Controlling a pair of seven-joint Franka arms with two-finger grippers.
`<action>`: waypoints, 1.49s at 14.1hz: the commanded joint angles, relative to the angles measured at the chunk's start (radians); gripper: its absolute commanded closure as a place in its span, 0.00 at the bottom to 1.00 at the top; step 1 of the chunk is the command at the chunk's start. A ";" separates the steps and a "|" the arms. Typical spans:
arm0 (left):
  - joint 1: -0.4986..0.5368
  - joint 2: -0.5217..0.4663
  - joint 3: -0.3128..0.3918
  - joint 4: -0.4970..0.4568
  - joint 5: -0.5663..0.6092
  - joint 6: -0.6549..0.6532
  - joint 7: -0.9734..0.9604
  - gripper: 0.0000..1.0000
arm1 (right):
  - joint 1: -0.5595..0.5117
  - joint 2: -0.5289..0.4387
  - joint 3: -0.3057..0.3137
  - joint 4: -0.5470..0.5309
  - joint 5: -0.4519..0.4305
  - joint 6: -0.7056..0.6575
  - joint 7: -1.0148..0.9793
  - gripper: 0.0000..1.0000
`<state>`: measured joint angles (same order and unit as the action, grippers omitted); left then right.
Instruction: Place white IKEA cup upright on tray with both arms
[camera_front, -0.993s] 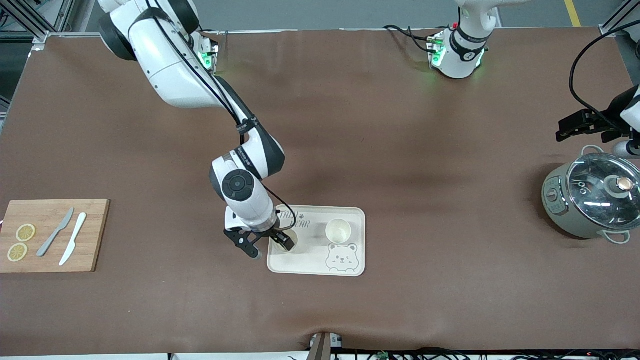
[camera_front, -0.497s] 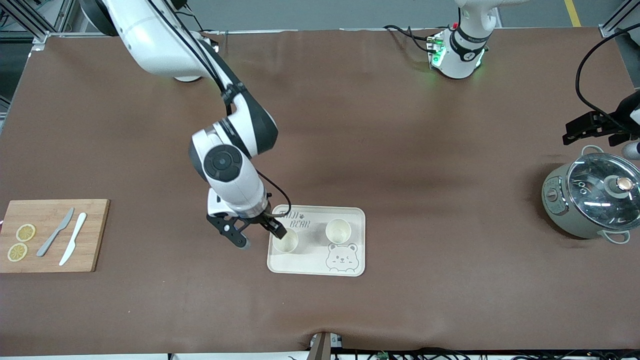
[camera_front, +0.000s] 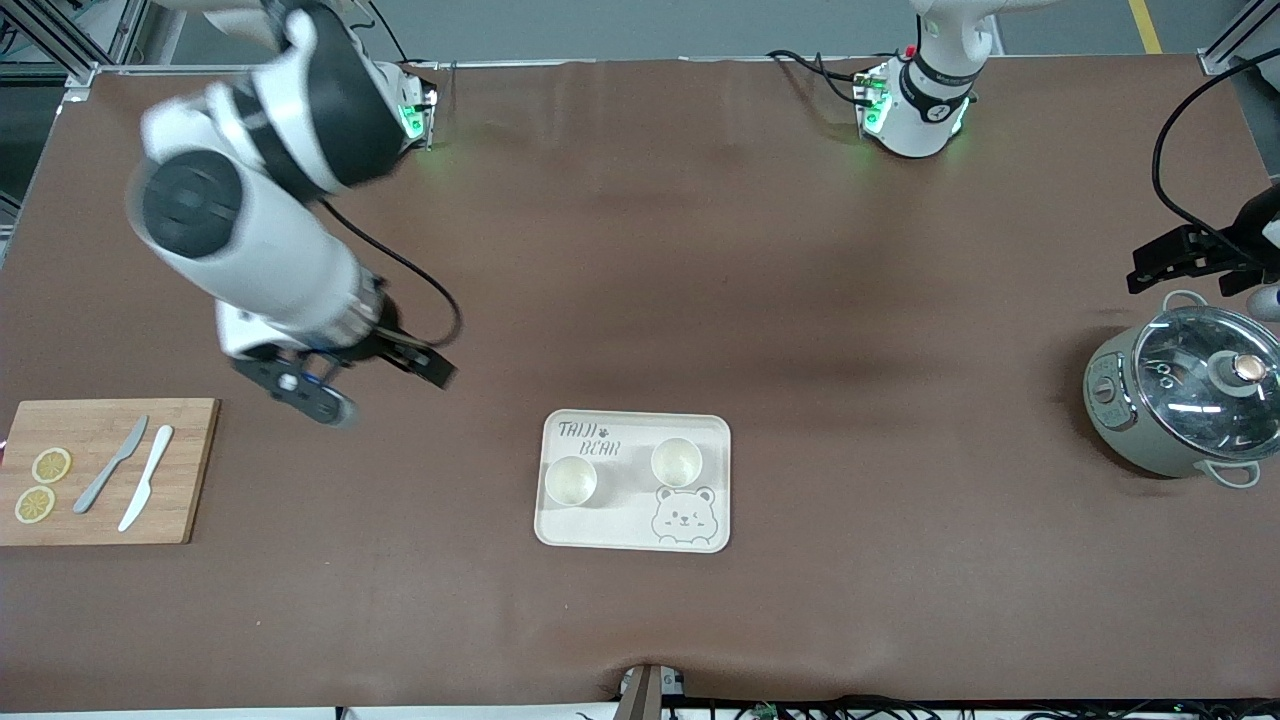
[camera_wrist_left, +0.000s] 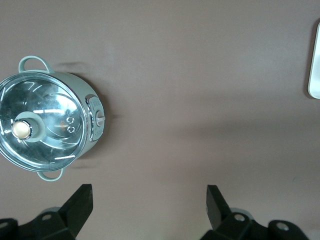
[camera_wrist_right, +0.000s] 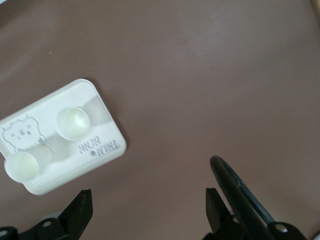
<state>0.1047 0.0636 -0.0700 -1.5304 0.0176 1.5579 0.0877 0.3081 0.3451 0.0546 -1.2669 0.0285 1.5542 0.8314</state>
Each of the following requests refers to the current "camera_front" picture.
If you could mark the white IKEA cup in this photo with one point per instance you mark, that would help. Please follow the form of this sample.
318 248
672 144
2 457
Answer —
676 462
570 482

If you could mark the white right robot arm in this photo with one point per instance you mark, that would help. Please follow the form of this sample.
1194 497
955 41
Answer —
260 250

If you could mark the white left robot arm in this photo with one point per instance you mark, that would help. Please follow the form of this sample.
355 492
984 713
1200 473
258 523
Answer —
915 125

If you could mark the cream bear print tray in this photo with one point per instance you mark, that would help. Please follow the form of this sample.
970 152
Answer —
620 525

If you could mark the glass pot lid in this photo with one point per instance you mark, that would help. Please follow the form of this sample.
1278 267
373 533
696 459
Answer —
1190 390

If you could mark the grey-green electric cooker pot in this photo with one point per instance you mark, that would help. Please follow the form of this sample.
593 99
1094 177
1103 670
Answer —
1115 420

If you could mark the wooden cutting board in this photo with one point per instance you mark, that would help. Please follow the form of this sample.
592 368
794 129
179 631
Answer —
190 480

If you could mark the white plastic knife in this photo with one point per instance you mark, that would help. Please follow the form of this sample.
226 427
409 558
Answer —
150 470

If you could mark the grey plastic knife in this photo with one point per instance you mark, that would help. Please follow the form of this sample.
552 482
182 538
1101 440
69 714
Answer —
110 470

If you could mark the brown table cover mat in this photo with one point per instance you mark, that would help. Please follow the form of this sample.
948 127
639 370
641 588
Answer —
640 250

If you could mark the yellow lemon slice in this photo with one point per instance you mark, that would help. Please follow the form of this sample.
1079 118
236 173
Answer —
35 505
51 465

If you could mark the aluminium frame profile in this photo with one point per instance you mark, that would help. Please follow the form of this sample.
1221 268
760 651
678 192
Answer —
1240 35
80 72

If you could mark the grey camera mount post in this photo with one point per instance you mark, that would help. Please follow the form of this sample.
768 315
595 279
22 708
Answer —
645 695

